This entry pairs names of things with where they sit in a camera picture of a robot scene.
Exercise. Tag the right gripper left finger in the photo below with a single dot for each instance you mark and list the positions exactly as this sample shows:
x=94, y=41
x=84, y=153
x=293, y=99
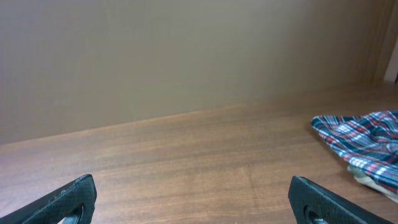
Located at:
x=72, y=203

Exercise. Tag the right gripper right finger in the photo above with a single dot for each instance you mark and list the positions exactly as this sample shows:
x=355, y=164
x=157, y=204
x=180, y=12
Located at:
x=311, y=204

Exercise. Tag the beige cloth under plaid shirt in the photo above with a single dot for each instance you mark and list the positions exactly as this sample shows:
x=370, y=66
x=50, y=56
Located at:
x=363, y=179

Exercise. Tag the red blue plaid shirt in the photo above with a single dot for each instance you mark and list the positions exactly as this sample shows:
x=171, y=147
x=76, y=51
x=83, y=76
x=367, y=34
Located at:
x=367, y=142

